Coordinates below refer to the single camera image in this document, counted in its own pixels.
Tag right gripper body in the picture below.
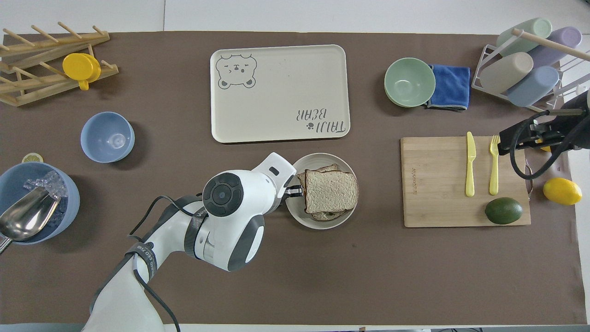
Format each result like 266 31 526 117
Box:
551 90 590 151

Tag bread slice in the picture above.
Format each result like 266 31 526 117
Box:
301 170 360 214
297 163 347 222

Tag cream round plate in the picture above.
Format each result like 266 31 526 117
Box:
284 153 358 230

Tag grey-blue cup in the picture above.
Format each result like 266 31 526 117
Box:
507 65 560 108

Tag yellow lemon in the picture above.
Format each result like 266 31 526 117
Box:
543 177 583 206

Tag purple cup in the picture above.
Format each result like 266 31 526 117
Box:
527 26 583 68

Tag wooden rod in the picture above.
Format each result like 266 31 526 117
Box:
511 28 590 63

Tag beige cup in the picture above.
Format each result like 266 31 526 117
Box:
480 52 534 95

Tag yellow plastic fork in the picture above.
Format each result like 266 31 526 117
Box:
488 134 501 196

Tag green cup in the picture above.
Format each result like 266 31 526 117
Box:
496 18 553 57

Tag green avocado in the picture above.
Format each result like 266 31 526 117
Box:
484 197 524 225

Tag yellow plastic knife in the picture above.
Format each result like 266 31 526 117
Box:
465 131 477 198

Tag blue cloth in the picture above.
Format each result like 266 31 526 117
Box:
425 64 472 112

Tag wooden cutting board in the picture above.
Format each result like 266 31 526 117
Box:
400 136 531 228

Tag green bowl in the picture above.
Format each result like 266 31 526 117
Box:
384 57 437 108

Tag cream tray with bear print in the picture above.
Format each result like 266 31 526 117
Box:
210 44 351 144

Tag blue bowl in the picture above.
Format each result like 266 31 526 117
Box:
80 112 136 164

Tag yellow cup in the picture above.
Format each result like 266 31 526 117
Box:
62 52 101 91

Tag large blue ice bucket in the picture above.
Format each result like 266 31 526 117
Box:
0 162 81 245

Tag clear ice cubes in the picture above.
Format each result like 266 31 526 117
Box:
23 171 69 217

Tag wooden dish rack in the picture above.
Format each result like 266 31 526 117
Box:
0 21 119 107

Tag metal scoop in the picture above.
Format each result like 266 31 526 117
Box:
0 186 63 255

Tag black cable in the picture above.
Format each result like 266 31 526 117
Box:
509 110 582 181
128 196 204 332

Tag white wire cup rack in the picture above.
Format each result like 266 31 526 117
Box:
471 29 590 114

